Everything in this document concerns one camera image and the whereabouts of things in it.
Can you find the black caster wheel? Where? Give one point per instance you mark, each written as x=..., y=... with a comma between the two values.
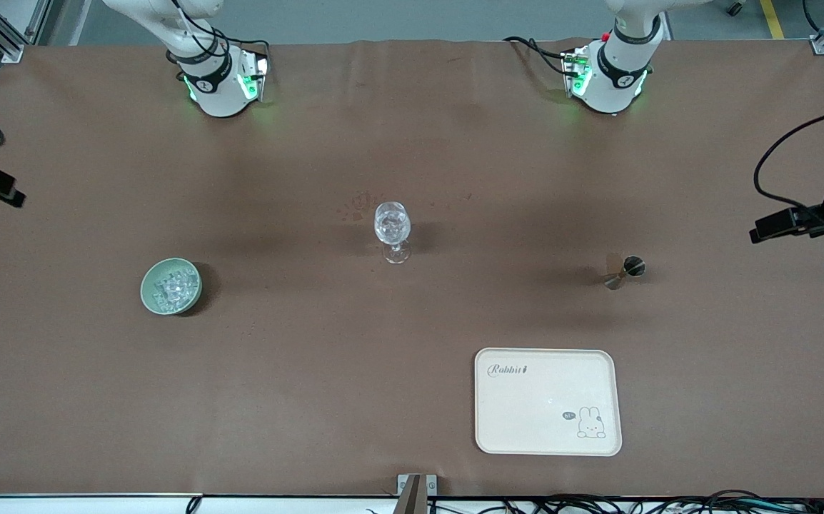
x=735, y=7

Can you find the cream rabbit print tray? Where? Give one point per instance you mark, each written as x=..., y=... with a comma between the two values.
x=526, y=414

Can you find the brown table mat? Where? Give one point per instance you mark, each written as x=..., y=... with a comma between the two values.
x=312, y=392

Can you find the clear stemmed wine glass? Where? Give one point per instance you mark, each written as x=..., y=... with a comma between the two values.
x=392, y=223

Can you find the steel double jigger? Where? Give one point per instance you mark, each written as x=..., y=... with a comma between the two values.
x=632, y=268

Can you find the grey metal camera pole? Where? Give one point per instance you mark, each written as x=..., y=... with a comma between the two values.
x=412, y=500

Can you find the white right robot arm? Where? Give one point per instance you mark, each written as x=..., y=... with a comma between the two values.
x=215, y=93

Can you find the grey metal mounting bracket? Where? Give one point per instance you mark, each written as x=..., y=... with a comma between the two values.
x=432, y=485

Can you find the green ceramic bowl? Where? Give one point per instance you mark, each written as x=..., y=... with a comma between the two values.
x=146, y=285

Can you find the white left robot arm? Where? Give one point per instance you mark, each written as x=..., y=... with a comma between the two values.
x=615, y=86

